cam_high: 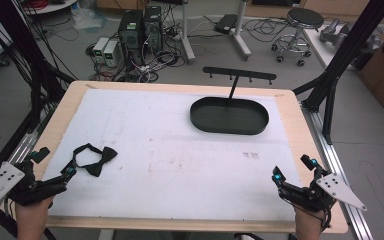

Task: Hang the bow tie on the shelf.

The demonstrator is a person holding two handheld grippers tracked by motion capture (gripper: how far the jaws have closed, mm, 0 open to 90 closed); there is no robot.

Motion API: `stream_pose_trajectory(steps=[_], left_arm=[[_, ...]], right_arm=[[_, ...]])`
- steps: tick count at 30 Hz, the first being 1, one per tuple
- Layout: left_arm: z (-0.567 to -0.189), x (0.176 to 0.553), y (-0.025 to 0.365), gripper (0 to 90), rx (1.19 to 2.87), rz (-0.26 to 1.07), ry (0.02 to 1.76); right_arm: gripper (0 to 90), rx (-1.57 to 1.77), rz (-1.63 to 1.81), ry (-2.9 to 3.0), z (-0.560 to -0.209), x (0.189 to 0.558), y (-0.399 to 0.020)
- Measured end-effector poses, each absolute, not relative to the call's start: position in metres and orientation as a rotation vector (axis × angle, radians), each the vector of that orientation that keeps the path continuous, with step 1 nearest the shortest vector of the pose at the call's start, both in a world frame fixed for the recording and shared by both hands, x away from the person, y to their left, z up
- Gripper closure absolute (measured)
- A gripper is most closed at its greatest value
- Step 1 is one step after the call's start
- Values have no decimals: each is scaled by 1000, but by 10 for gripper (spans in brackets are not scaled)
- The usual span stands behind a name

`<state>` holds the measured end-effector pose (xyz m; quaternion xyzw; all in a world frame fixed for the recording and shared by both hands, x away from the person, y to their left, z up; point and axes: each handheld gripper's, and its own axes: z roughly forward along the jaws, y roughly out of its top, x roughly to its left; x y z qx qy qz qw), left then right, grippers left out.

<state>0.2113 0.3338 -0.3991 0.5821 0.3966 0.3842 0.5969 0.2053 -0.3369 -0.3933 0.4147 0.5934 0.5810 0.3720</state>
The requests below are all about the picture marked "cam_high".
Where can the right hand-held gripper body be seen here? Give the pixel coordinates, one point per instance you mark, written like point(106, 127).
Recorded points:
point(313, 196)

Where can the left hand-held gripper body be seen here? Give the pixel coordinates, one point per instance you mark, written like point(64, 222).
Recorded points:
point(30, 191)

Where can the black bow tie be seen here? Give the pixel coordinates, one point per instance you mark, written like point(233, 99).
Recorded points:
point(103, 159)

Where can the person's left hand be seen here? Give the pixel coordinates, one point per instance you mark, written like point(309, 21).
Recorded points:
point(31, 220)

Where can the person's right hand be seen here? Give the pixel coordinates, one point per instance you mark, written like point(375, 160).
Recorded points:
point(308, 225)

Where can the black tray stand with hook bar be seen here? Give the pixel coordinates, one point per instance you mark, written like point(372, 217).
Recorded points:
point(228, 116)

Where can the white table mat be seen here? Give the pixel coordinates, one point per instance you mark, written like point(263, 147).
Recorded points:
point(180, 160)

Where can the white power supply unit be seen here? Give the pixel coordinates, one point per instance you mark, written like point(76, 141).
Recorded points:
point(111, 53)
point(100, 48)

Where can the computer tower units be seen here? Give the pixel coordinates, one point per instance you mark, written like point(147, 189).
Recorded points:
point(146, 66)

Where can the black round stool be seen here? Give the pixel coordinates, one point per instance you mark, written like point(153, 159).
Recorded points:
point(298, 20)

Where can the clear plastic bag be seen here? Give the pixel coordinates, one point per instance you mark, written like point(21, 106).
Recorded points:
point(86, 18)

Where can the black computer tower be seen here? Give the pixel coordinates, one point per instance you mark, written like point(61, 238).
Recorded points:
point(130, 36)
point(153, 28)

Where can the round white table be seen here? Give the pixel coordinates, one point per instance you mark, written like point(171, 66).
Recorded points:
point(51, 6)

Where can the white desk leg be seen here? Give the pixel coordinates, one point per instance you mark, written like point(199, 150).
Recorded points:
point(241, 30)
point(186, 33)

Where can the flat black box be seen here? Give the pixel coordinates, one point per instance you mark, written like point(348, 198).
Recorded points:
point(226, 23)

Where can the aluminium frame rail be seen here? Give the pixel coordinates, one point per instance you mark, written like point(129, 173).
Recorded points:
point(333, 160)
point(16, 156)

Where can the black metal frame post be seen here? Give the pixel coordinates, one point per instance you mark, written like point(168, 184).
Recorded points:
point(343, 56)
point(30, 56)

